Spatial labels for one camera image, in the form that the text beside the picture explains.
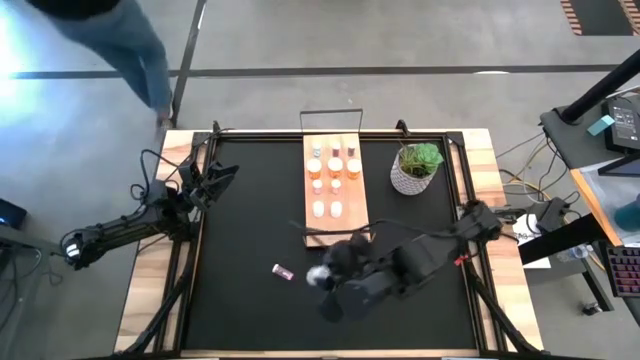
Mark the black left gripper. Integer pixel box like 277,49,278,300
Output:
179,159,240,212

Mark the large white plastic bottle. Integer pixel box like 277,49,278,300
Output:
305,264,332,288

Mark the black table mat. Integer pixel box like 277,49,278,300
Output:
182,139,479,351

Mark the potted succulent patterned pot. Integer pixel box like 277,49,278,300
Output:
388,142,446,197

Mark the person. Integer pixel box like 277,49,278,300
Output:
24,0,174,126

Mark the grey metal stand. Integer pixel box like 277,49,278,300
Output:
0,224,81,360

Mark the white paper sheet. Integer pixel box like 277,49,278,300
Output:
512,212,552,270

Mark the black device blue light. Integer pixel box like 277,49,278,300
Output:
0,198,28,230

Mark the black power box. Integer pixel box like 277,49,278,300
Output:
532,197,571,232

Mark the black desk leg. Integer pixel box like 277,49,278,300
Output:
517,212,616,314

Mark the clear plastic water bottle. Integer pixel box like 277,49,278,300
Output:
555,243,591,264

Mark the grey side desk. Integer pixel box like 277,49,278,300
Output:
538,85,640,171

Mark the backlit black keyboard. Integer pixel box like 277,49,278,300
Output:
598,239,640,300

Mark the wood-edged desk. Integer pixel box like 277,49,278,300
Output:
569,158,640,247

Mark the teal round object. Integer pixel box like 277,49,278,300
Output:
612,192,640,232

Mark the light blue pad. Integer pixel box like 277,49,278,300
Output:
586,113,615,137

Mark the black electronic box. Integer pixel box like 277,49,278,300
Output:
599,94,640,154

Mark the black pole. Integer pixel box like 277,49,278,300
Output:
558,48,640,125

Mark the black mat orange striped edge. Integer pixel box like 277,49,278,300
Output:
559,0,640,37

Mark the black aluminium rig frame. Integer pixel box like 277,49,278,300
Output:
112,119,544,360

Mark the wooden shelf black metal frame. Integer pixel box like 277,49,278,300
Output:
298,107,374,250

